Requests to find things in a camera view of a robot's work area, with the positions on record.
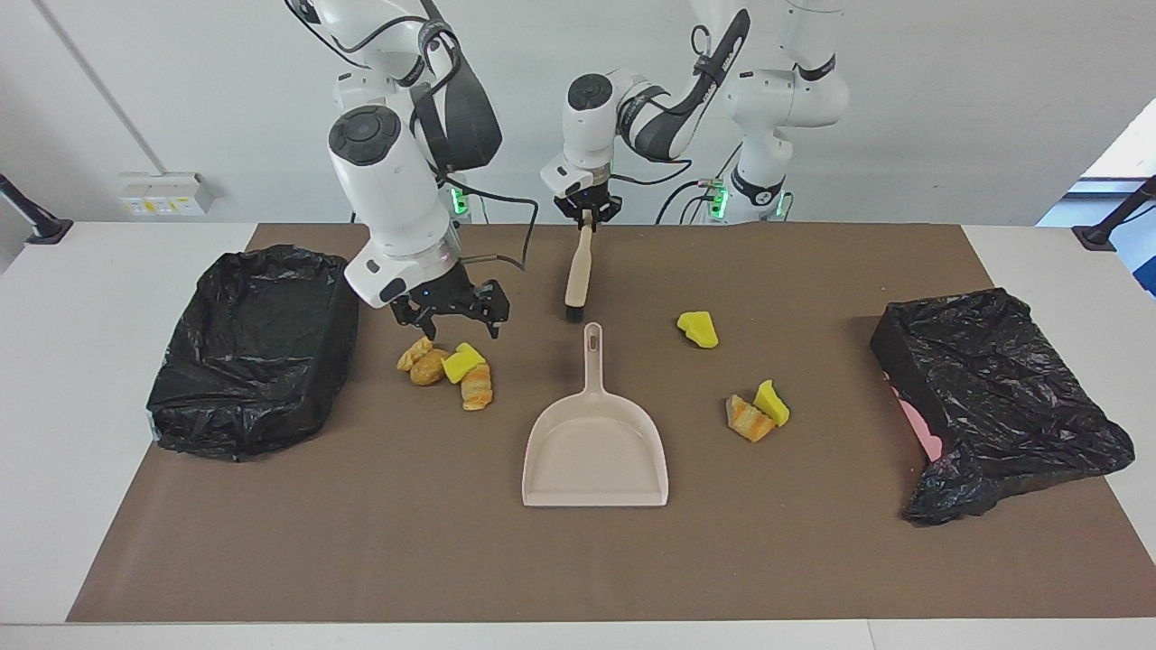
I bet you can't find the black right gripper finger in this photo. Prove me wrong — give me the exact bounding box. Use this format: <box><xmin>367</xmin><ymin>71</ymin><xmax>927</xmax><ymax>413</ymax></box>
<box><xmin>391</xmin><ymin>298</ymin><xmax>439</xmax><ymax>342</ymax></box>
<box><xmin>471</xmin><ymin>282</ymin><xmax>511</xmax><ymax>340</ymax></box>

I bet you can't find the beige hand brush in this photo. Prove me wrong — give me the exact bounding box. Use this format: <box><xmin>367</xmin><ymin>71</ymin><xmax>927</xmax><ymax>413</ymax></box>
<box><xmin>564</xmin><ymin>212</ymin><xmax>595</xmax><ymax>324</ymax></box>

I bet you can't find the yellow green scouring sponge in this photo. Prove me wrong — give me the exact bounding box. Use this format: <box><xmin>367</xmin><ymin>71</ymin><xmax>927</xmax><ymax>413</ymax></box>
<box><xmin>754</xmin><ymin>379</ymin><xmax>790</xmax><ymax>428</ymax></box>
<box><xmin>442</xmin><ymin>342</ymin><xmax>487</xmax><ymax>385</ymax></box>
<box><xmin>677</xmin><ymin>311</ymin><xmax>720</xmax><ymax>349</ymax></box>

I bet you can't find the orange toy croissant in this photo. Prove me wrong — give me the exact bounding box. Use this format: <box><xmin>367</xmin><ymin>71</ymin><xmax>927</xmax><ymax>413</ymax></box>
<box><xmin>461</xmin><ymin>362</ymin><xmax>495</xmax><ymax>412</ymax></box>

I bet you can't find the beige plastic dustpan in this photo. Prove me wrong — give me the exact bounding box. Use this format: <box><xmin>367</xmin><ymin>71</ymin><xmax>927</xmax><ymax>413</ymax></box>
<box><xmin>521</xmin><ymin>322</ymin><xmax>670</xmax><ymax>508</ymax></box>

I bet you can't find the striped toy bread wedge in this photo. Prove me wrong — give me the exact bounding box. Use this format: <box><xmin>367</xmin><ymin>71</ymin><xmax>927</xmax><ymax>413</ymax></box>
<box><xmin>725</xmin><ymin>394</ymin><xmax>776</xmax><ymax>443</ymax></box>

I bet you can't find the open bin with black bag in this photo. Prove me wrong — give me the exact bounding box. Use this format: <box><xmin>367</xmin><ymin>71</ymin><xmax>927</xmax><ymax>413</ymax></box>
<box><xmin>146</xmin><ymin>244</ymin><xmax>360</xmax><ymax>463</ymax></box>

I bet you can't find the pink bin with black bag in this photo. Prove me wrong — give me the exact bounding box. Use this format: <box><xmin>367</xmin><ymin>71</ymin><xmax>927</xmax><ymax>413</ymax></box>
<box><xmin>870</xmin><ymin>287</ymin><xmax>1136</xmax><ymax>528</ymax></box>

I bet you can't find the brown table mat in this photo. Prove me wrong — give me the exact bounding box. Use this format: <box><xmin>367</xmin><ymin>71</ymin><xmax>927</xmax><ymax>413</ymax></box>
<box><xmin>66</xmin><ymin>223</ymin><xmax>1156</xmax><ymax>624</ymax></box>

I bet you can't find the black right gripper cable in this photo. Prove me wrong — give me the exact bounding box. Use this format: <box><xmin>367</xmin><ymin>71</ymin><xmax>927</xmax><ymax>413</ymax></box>
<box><xmin>443</xmin><ymin>176</ymin><xmax>541</xmax><ymax>272</ymax></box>

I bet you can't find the black left base cable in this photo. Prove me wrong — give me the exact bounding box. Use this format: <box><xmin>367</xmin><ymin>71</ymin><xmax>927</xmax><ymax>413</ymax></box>
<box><xmin>655</xmin><ymin>172</ymin><xmax>728</xmax><ymax>224</ymax></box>

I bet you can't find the white wall socket strip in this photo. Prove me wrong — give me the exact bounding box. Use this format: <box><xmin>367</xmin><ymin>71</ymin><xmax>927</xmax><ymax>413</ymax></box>
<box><xmin>119</xmin><ymin>172</ymin><xmax>215</xmax><ymax>218</ymax></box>

